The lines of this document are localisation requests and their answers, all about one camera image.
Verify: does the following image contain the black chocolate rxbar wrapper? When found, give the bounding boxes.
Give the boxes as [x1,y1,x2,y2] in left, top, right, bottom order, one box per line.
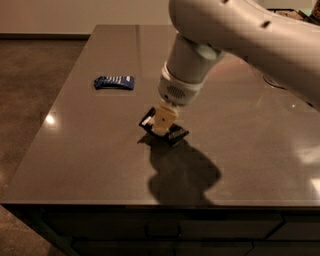
[139,107,189,146]

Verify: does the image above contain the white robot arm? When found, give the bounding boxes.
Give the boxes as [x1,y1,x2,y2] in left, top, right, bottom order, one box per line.
[152,0,320,136]

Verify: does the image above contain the blue blueberry rxbar wrapper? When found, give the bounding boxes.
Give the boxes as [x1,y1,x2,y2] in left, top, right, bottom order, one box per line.
[94,76,135,90]

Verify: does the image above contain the dark drawer handle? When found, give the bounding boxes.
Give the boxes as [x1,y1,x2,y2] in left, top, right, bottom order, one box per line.
[145,223,181,240]

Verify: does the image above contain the black wire basket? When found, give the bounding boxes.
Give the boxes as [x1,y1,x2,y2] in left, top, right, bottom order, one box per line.
[269,8,320,26]

